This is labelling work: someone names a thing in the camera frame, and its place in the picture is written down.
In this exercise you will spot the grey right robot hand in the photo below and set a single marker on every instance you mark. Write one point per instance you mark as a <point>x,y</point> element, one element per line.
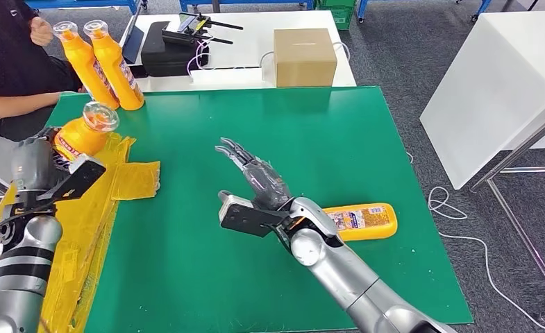
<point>265,184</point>

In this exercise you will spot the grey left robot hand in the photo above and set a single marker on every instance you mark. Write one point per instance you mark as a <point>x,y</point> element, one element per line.
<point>33,167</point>

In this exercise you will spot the orange detergent bottle clear cap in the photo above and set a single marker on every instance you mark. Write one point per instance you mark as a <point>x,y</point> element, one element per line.
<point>83,69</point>
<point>116,69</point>
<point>81,138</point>
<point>369,221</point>

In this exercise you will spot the person's right forearm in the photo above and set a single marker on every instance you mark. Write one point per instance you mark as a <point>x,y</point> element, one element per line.
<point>19,106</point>

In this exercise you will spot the person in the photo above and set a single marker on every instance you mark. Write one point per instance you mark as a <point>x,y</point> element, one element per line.
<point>5,60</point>

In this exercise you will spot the brown cardboard box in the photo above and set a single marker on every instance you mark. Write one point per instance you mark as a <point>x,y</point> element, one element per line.
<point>304,57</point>

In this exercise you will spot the person's left hand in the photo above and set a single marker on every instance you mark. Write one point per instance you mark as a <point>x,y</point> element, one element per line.
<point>41,31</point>

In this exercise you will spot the black smartphone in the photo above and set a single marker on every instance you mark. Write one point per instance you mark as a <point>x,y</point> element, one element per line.
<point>139,71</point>

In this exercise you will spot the dark tablet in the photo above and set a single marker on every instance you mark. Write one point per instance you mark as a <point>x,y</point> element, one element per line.
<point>134,43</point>

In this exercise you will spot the black carrying case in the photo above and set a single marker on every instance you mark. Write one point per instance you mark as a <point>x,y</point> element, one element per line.
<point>166,57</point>

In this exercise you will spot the black remote controller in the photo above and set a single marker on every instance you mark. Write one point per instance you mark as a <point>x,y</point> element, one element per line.
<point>189,27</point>

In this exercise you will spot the green plastic crate stack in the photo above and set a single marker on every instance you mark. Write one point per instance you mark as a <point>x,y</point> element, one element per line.
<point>339,14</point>

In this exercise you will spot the white side table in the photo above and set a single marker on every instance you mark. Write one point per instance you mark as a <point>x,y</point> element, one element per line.
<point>488,94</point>

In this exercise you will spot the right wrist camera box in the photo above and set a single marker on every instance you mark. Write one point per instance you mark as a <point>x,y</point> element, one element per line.
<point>242,218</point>

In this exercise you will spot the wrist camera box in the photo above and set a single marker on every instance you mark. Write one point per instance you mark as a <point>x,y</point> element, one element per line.
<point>76,179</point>
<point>242,218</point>

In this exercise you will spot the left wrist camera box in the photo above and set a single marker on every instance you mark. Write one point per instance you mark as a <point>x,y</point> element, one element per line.
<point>76,179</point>

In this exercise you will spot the blue metal shelf frame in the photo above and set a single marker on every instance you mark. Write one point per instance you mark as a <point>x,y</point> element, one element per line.
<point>244,3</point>
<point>79,3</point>
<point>414,2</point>

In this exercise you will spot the metal table leg frame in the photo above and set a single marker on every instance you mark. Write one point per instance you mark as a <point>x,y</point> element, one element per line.
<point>520,230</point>

